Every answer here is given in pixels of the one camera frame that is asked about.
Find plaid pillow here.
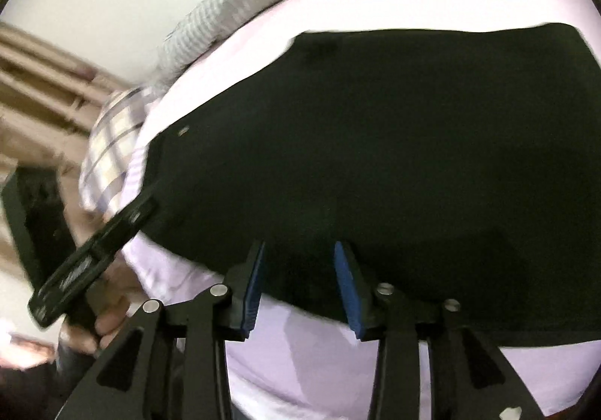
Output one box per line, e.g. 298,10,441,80
79,85,153,219

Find person left hand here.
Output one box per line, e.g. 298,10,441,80
58,253,148,355

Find pink purple bed sheet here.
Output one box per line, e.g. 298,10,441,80
119,0,601,420

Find black pants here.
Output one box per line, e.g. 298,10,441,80
143,24,600,346

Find wooden headboard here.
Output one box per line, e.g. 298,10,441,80
0,22,127,178

